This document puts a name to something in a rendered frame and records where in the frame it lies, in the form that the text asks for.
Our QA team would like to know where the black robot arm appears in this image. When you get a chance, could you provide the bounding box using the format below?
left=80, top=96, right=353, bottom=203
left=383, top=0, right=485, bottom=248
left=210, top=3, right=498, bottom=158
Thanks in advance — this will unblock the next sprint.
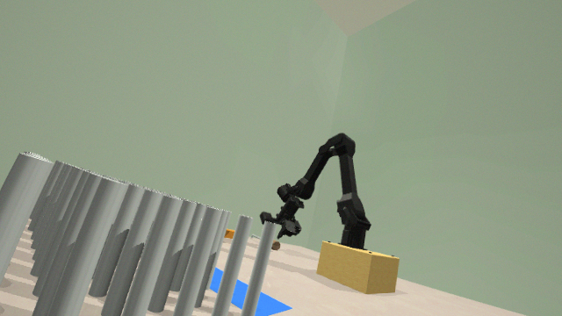
left=277, top=133, right=371, bottom=250

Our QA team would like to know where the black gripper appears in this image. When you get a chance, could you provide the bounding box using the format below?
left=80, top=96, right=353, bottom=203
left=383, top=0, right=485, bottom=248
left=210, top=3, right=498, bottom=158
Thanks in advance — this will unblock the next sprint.
left=260, top=206, right=302, bottom=239

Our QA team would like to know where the blue taped strip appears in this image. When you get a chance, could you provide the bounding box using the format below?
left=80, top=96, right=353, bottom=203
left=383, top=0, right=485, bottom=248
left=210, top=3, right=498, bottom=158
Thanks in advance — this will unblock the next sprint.
left=210, top=268, right=292, bottom=316

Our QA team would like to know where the orange flat bar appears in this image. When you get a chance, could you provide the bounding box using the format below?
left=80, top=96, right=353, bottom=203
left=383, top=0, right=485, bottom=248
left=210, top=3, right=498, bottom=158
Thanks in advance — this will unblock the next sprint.
left=224, top=230, right=234, bottom=239

